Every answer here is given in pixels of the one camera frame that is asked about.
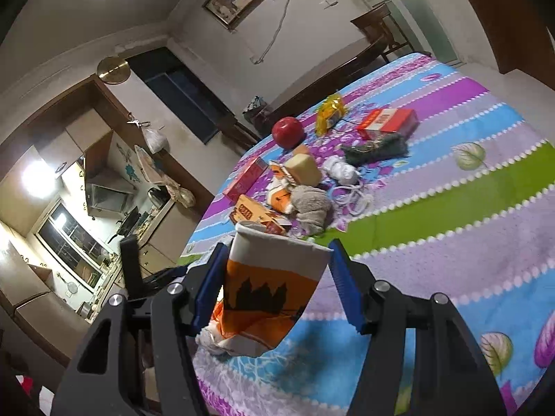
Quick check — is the red cigarette box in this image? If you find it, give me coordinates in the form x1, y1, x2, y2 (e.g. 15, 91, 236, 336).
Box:
356, 108, 420, 140

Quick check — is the frosted glass door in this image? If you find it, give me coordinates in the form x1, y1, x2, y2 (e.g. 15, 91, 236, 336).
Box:
362, 0, 461, 66

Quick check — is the dark wooden table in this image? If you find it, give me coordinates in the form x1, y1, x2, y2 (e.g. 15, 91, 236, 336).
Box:
266, 37, 387, 120

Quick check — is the wooden chair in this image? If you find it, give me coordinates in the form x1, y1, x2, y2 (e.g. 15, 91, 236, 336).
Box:
350, 3, 415, 63

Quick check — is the grey knitted cloth ball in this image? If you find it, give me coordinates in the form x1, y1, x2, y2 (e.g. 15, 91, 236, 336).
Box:
291, 185, 333, 235

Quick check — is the framed wall picture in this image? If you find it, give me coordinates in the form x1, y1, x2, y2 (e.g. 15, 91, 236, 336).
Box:
202, 0, 264, 31

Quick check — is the beige sponge block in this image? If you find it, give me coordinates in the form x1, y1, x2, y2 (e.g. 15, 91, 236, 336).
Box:
284, 153, 322, 187

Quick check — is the orange medicine box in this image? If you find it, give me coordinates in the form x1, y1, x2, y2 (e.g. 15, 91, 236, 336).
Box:
229, 194, 292, 235

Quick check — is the range hood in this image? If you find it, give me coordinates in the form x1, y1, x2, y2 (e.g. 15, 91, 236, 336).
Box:
85, 168, 136, 214

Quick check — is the torn orange paper cup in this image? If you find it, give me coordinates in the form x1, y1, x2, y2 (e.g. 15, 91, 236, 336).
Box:
266, 161, 297, 215

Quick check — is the floral striped tablecloth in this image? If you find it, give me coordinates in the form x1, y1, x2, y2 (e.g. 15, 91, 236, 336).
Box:
193, 54, 554, 415

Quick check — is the red apple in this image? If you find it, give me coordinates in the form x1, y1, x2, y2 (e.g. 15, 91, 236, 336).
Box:
272, 116, 305, 149

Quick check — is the white hanging plastic bag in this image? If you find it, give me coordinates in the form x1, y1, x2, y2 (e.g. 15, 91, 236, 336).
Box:
141, 127, 169, 154

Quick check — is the brown wooden door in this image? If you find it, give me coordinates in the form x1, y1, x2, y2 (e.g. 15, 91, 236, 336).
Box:
469, 0, 554, 86

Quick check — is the gold round wall clock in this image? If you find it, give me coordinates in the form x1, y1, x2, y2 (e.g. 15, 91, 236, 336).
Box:
96, 57, 131, 85

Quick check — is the dark window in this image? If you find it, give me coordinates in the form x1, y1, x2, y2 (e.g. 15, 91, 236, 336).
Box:
127, 47, 234, 145

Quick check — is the dark green cloth bundle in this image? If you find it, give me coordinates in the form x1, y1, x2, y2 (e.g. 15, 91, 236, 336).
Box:
341, 133, 408, 167

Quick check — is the pink box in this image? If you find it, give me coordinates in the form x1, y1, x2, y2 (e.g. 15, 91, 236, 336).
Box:
223, 157, 268, 204

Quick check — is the white string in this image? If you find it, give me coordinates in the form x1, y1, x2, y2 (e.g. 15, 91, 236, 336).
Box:
331, 183, 375, 217

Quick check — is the yellow snack wrapper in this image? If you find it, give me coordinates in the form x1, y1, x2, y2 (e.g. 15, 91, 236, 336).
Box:
315, 93, 346, 136

